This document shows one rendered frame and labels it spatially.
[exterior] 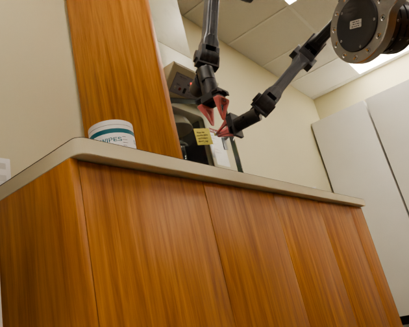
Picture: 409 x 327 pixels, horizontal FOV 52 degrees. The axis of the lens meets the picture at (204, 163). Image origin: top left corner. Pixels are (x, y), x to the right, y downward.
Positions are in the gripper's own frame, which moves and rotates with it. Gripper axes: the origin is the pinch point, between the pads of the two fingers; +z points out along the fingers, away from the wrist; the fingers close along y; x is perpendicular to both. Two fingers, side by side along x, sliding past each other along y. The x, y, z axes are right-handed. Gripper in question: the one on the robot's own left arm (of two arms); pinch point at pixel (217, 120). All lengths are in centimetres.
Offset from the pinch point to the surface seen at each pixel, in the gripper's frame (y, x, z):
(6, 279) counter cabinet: 33, 56, 39
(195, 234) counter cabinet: 4.9, 18.0, 36.7
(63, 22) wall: 76, -5, -92
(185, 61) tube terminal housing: 33, -40, -57
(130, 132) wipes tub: 12.6, 28.1, 4.3
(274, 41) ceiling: 48, -215, -152
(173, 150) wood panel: 24.6, -5.3, -0.3
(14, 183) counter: 27, 56, 17
